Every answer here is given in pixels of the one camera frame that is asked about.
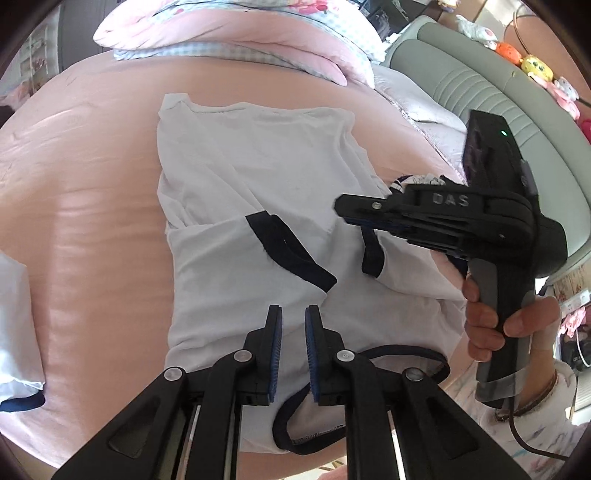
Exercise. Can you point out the pink checked quilt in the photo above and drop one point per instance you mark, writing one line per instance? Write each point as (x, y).
(231, 41)

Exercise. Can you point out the white navy-trimmed t-shirt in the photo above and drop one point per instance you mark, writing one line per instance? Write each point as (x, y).
(254, 161)

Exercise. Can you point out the person's right hand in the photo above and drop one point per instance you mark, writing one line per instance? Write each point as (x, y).
(480, 332)

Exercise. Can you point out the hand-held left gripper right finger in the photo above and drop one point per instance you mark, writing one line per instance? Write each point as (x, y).
(311, 360)

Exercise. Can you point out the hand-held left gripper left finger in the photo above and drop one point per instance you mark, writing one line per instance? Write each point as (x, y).
(276, 360)

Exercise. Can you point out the small pink plush toy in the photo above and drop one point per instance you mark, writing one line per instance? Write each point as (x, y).
(572, 323)

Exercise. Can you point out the grey padded headboard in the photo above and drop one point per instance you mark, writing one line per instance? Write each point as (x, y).
(461, 69)

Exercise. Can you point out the white power strip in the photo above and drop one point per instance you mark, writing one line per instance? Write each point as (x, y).
(577, 300)

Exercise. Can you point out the white pink plush toy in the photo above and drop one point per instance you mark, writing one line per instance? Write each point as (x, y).
(475, 30)

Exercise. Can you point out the purple yellow plush toy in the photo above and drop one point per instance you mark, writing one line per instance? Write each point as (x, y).
(449, 3)

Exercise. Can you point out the cartoon printed pajamas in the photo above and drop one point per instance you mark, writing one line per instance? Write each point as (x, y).
(422, 180)

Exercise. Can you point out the folded white garment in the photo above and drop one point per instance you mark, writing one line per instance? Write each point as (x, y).
(18, 323)

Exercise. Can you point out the pink pillow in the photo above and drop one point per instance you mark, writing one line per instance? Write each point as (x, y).
(445, 152)
(415, 101)

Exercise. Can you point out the red plush toy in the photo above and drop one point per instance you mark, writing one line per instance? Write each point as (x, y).
(586, 125)

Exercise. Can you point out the glass door wardrobe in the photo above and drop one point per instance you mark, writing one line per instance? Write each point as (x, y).
(388, 16)

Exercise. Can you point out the orange plush toy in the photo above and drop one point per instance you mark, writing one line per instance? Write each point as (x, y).
(508, 51)

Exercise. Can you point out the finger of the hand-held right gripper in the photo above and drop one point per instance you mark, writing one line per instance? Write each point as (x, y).
(406, 207)
(429, 233)

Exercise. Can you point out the person's right forearm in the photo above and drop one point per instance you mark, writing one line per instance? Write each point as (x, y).
(554, 415)

